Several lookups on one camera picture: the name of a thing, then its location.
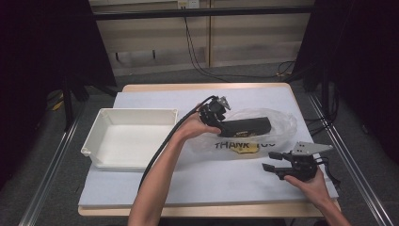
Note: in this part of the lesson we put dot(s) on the translucent plastic bag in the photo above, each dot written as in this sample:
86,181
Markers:
282,125

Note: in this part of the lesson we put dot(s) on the black packet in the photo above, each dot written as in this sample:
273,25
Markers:
251,126

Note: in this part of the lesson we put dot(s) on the dark curtain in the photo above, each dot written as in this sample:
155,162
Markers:
37,62
360,62

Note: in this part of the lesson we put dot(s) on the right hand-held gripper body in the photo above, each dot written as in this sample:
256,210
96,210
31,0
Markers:
302,164

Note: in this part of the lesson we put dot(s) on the person's left hand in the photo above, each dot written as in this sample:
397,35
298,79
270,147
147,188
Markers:
193,127

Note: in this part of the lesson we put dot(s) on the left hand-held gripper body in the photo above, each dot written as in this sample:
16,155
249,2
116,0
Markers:
213,111

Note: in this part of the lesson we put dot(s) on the white wall socket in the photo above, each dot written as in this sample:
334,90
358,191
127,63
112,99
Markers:
188,3

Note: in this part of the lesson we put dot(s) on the person's right hand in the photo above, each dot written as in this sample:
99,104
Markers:
310,190

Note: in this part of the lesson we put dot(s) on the black stand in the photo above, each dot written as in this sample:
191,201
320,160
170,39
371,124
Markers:
67,106

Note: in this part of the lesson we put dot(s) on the beige wooden cabinet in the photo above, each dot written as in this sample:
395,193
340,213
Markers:
251,40

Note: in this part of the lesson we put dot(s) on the black horizontal bar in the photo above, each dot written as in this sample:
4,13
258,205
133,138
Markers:
156,14

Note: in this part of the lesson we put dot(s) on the white plastic box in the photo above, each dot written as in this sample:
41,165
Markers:
125,144

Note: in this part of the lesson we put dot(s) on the wooden table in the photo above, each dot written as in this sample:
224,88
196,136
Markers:
204,85

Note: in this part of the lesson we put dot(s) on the metal floor rail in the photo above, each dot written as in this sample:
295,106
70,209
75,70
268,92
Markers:
47,179
354,169

